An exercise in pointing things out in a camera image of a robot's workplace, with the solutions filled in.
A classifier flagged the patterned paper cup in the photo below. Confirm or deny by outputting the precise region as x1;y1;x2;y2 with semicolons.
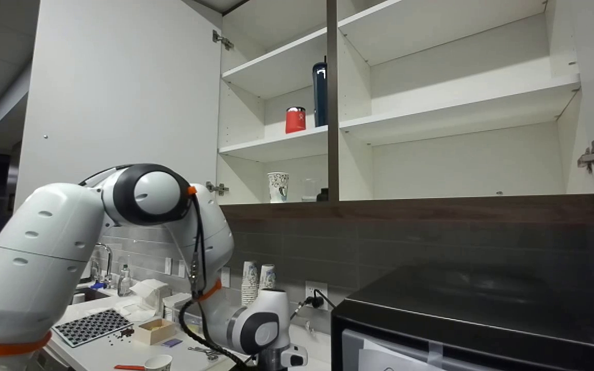
267;169;292;205

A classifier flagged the red canister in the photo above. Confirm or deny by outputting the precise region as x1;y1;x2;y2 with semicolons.
283;105;307;137

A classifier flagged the metal cabinet hinge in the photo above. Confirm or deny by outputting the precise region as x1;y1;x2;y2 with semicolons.
211;28;236;52
576;141;594;176
205;179;232;197

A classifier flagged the stack of paper cups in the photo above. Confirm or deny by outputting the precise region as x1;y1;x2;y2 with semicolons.
240;260;260;310
258;264;279;292

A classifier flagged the dark blue tumbler bottle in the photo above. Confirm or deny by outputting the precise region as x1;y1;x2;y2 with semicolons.
311;56;331;128

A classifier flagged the clear plastic container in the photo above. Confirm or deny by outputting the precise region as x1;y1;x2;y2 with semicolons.
162;291;203;326

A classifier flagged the white crumpled bag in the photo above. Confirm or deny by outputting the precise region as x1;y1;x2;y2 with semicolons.
130;276;169;318

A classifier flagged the small clear bottle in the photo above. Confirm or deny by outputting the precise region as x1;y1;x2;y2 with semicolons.
116;264;135;298

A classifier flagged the small wooden box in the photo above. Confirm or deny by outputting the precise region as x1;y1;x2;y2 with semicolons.
130;318;179;348

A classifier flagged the black microwave oven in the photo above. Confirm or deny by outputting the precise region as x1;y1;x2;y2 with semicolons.
328;264;594;371

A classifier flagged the clear glass bottle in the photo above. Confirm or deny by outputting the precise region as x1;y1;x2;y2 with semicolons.
90;244;114;287

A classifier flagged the black perforated tray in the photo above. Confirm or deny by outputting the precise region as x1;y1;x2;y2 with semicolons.
53;308;136;351

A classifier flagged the dark power cable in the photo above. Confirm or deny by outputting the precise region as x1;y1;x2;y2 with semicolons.
289;287;338;322

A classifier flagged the white wall cabinet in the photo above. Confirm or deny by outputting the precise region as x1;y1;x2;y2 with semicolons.
215;0;594;228

